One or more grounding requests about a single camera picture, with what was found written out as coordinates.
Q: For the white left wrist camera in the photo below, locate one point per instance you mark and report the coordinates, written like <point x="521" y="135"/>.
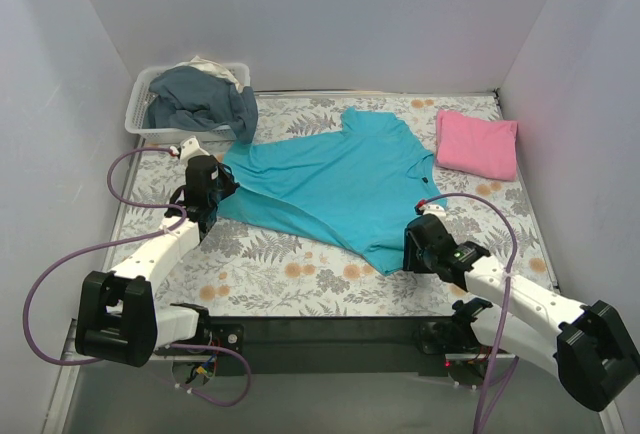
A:
<point x="187" y="149"/>

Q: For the cream t shirt in basket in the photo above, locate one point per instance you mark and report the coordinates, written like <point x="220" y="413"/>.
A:
<point x="215" y="68"/>

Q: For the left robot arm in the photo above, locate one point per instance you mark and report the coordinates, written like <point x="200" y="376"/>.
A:
<point x="140" y="284"/>

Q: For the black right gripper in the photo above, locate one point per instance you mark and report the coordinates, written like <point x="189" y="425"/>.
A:
<point x="410" y="252"/>

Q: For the teal t shirt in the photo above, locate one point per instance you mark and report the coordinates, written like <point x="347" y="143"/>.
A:
<point x="355" y="188"/>

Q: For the white plastic laundry basket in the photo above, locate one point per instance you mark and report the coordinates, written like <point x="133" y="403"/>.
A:
<point x="135" y="116"/>

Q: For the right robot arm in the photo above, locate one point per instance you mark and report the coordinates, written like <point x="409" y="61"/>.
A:
<point x="540" y="314"/>

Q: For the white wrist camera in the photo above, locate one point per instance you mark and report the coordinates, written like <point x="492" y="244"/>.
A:
<point x="187" y="149"/>
<point x="424" y="207"/>

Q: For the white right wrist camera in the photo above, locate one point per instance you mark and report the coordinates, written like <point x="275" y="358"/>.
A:
<point x="424" y="207"/>

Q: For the aluminium frame rail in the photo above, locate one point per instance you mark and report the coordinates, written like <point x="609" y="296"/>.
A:
<point x="207" y="359"/>

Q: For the folded pink t shirt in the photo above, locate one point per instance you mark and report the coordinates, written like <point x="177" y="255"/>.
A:
<point x="474" y="146"/>

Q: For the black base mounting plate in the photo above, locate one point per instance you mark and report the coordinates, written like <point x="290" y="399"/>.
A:
<point x="347" y="345"/>

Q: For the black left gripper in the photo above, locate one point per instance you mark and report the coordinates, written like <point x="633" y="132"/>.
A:
<point x="226" y="186"/>

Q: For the grey-blue t shirt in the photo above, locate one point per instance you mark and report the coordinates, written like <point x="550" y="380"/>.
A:
<point x="189" y="99"/>

